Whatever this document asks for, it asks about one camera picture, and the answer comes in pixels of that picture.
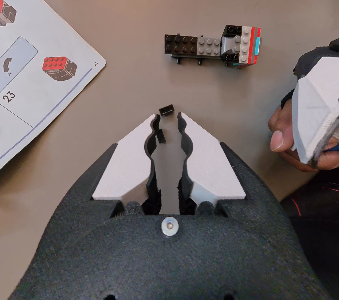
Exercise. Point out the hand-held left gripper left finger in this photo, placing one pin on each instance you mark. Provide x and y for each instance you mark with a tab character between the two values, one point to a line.
124	172

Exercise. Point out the small black toy piece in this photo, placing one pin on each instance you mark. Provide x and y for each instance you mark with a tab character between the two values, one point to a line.
160	137
166	109

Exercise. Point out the grey desk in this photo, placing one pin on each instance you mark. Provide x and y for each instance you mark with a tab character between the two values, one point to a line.
159	0

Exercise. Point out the open instruction booklet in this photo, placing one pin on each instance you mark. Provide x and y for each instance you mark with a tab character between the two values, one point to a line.
39	40

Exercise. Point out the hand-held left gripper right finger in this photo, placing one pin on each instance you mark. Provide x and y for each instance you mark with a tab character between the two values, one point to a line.
214	172

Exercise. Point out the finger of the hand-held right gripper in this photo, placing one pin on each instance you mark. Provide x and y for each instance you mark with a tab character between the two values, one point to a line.
315	106
337	134

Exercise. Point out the black toy brick assembly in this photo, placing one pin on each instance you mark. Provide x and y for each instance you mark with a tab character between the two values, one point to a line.
209	45

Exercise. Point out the person's right hand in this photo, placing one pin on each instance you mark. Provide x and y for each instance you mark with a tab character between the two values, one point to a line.
280	130

